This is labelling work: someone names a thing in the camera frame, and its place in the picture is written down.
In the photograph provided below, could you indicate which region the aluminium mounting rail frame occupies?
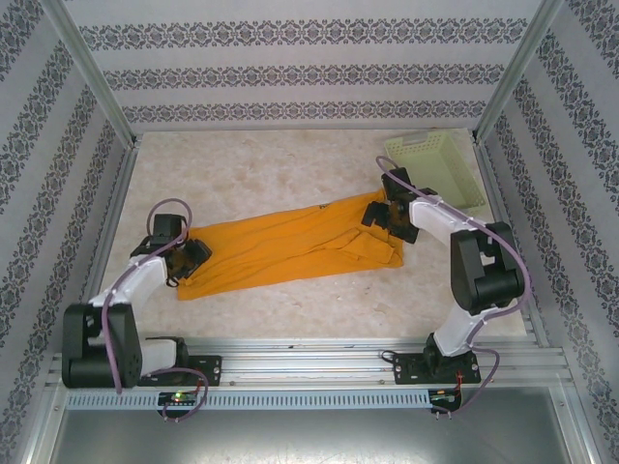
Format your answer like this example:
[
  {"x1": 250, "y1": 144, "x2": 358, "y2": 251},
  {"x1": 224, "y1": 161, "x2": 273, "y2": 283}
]
[{"x1": 45, "y1": 337, "x2": 570, "y2": 389}]

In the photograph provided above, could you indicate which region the grey metal sheet tray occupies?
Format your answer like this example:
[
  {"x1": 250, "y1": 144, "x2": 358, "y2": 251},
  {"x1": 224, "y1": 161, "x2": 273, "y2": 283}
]
[{"x1": 45, "y1": 405, "x2": 594, "y2": 464}]

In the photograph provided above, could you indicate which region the grey slotted cable duct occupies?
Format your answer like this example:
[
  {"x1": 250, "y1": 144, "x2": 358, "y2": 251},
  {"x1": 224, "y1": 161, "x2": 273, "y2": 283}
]
[{"x1": 65, "y1": 389, "x2": 431, "y2": 410}]

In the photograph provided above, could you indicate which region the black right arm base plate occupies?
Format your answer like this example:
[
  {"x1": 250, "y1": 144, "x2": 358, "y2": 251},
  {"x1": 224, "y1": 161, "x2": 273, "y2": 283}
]
[{"x1": 391, "y1": 351, "x2": 484, "y2": 387}]

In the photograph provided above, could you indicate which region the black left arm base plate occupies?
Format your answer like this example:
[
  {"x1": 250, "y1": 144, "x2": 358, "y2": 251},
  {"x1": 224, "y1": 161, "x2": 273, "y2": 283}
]
[{"x1": 135, "y1": 355, "x2": 223, "y2": 388}]

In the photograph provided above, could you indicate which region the aluminium side rail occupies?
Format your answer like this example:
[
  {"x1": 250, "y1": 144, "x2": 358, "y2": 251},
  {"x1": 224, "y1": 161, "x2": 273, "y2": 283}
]
[{"x1": 67, "y1": 144, "x2": 139, "y2": 352}]

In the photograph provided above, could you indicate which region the orange t-shirt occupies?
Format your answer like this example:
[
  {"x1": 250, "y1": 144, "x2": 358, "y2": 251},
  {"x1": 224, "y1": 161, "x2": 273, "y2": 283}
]
[{"x1": 176, "y1": 190, "x2": 405, "y2": 302}]

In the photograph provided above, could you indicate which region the pale green perforated plastic basket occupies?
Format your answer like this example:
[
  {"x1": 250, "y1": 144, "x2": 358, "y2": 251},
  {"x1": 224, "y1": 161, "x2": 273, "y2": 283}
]
[{"x1": 384, "y1": 129, "x2": 487, "y2": 214}]

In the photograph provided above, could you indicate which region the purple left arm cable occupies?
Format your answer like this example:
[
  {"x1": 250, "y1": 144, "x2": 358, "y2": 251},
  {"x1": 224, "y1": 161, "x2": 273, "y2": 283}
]
[{"x1": 99, "y1": 196, "x2": 210, "y2": 421}]

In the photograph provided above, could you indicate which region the aluminium corner post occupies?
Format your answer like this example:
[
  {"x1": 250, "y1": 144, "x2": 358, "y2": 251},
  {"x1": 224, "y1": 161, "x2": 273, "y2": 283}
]
[
  {"x1": 471, "y1": 0, "x2": 565, "y2": 142},
  {"x1": 41, "y1": 0, "x2": 141, "y2": 146}
]

